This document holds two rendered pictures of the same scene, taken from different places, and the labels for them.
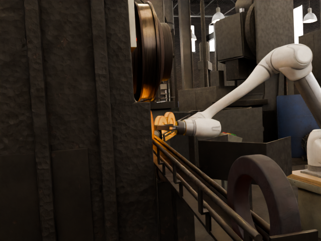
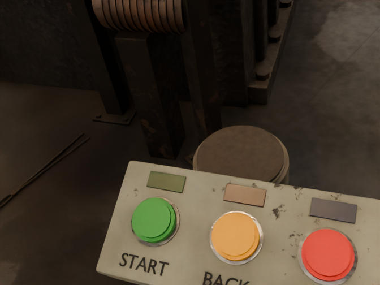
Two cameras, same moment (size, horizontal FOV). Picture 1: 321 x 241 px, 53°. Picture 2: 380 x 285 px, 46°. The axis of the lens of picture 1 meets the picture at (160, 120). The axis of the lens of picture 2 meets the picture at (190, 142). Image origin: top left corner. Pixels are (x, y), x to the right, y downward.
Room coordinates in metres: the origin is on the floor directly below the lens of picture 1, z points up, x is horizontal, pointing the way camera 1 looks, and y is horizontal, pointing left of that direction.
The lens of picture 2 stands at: (2.52, -0.68, 0.93)
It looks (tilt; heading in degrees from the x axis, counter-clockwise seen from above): 46 degrees down; 128
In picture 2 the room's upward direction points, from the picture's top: 11 degrees counter-clockwise
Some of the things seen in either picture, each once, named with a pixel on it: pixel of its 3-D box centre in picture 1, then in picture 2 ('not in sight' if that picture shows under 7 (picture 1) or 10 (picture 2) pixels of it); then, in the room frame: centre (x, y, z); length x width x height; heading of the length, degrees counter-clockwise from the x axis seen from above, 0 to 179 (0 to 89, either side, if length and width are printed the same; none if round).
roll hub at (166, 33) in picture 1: (162, 52); not in sight; (1.62, -0.03, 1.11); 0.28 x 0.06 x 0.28; 12
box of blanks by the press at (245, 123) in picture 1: (212, 136); not in sight; (4.26, -0.67, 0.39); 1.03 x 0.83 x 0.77; 117
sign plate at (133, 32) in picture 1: (128, 29); not in sight; (1.24, 0.10, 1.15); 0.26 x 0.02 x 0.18; 12
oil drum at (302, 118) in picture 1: (298, 124); not in sight; (4.70, -2.01, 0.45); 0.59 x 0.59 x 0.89
